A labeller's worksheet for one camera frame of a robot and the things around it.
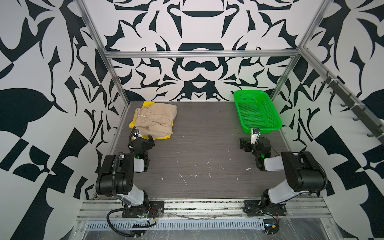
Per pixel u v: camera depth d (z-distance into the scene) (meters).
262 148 0.74
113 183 0.42
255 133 0.83
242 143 0.88
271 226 0.71
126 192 0.45
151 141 0.89
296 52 0.92
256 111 1.15
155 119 1.03
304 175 0.46
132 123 1.02
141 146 0.70
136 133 0.80
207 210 0.76
